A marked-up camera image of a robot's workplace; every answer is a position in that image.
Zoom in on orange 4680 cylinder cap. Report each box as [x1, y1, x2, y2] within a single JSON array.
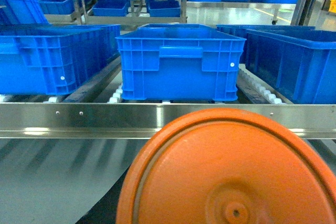
[[116, 109, 335, 223]]

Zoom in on steel shelf rack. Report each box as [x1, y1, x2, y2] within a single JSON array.
[[0, 50, 336, 140]]

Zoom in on blue plastic bin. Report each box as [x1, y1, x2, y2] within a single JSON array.
[[1, 25, 120, 95], [116, 27, 246, 102], [245, 30, 335, 104]]

